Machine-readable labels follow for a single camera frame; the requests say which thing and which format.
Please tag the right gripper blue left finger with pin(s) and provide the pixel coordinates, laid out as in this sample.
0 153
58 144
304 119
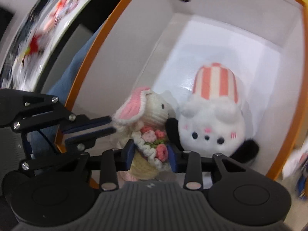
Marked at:
128 153

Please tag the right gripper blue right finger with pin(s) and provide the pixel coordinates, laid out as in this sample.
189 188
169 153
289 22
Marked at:
175 159

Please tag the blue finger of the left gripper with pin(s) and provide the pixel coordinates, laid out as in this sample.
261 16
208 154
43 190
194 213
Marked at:
82 122
87 141

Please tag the crochet bunny with flowers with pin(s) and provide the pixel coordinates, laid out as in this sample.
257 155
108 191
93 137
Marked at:
142 118

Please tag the white plush striped hat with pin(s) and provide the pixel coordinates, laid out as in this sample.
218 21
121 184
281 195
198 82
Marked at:
211 120

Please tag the brown bear plush blue outfit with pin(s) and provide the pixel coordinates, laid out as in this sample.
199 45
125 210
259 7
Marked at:
296 168

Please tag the orange storage box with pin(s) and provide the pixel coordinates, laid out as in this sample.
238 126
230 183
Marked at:
163 43

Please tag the white side table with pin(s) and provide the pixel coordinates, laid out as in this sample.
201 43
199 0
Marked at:
36 40

